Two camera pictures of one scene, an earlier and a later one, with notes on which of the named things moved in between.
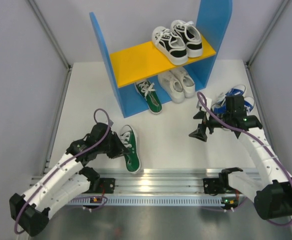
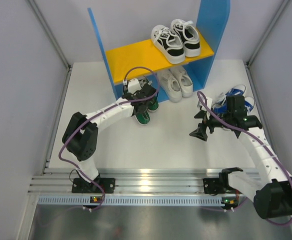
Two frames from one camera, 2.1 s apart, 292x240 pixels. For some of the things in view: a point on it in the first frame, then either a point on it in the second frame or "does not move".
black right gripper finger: (199, 115) does not move
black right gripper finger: (200, 133) does not move
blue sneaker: (238, 90) does not move
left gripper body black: (112, 146) -> (134, 93)
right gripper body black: (209, 120) does not move
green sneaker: (129, 137) -> (143, 117)
